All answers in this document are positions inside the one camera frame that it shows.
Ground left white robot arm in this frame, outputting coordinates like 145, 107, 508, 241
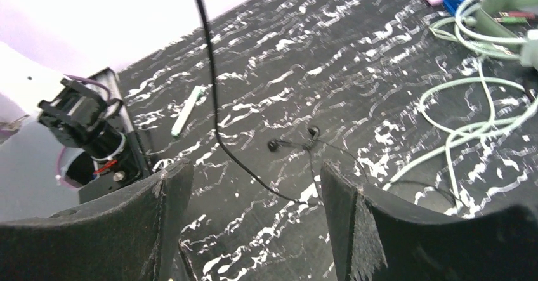
1, 44, 150, 202

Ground green capped white marker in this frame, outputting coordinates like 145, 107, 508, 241
171, 86, 206, 138

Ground black earphones cable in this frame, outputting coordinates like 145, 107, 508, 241
188, 0, 463, 206

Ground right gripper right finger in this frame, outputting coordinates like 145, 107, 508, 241
320, 160, 537, 280

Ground mint green gaming headphones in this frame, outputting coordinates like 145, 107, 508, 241
382, 0, 537, 218

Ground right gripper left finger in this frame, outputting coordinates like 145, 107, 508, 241
1, 160, 194, 280

